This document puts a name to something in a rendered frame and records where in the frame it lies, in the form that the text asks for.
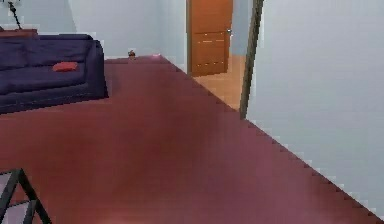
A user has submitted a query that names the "brown wooden room door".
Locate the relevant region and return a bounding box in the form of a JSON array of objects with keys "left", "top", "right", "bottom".
[{"left": 186, "top": 0, "right": 234, "bottom": 78}]

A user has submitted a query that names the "red cushion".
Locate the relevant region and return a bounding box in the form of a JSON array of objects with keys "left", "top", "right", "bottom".
[{"left": 51, "top": 61, "right": 79, "bottom": 73}]

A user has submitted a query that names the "dark purple sofa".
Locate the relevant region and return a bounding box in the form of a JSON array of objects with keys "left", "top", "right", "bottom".
[{"left": 0, "top": 33, "right": 110, "bottom": 115}]

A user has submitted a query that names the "brown wooden side table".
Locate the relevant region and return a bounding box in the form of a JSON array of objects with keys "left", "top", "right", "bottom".
[{"left": 0, "top": 28, "right": 39, "bottom": 38}]

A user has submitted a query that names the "black metal frame table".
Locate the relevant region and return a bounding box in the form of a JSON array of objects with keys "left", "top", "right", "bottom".
[{"left": 0, "top": 168, "right": 53, "bottom": 224}]

